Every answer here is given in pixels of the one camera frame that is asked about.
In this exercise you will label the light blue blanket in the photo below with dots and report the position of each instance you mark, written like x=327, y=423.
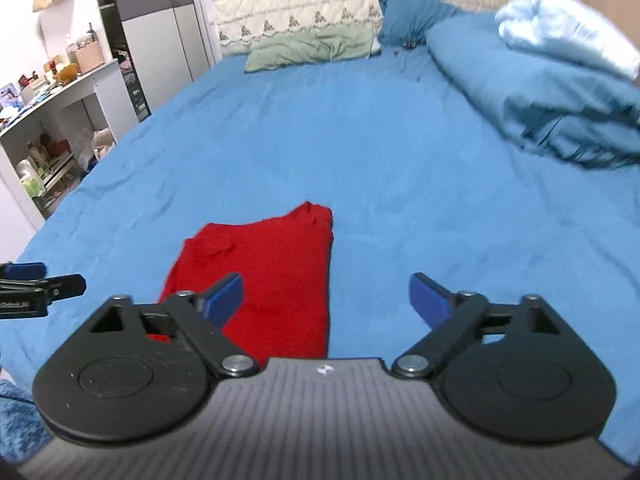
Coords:
x=569, y=30

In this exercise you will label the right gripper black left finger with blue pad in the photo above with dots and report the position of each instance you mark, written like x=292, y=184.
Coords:
x=135, y=371

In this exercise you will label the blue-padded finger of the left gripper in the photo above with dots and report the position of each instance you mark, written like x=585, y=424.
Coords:
x=22, y=271

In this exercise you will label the green pillow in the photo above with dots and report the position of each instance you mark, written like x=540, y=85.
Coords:
x=333, y=43

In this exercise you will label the red garment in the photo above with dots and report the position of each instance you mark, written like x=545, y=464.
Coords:
x=284, y=264

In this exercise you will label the blue duvet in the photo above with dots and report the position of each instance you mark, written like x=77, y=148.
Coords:
x=543, y=105

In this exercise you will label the dark blue pillow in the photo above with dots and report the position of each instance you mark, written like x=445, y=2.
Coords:
x=406, y=22

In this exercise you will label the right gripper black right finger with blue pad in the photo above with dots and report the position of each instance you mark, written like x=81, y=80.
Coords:
x=517, y=372

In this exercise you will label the white shelf unit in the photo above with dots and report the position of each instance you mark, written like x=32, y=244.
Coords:
x=97, y=98

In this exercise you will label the blue fuzzy rug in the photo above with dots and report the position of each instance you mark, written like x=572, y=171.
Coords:
x=22, y=430

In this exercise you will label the grey white wardrobe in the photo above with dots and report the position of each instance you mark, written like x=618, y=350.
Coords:
x=164, y=45

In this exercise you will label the blue bed sheet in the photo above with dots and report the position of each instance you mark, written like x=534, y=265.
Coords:
x=417, y=180

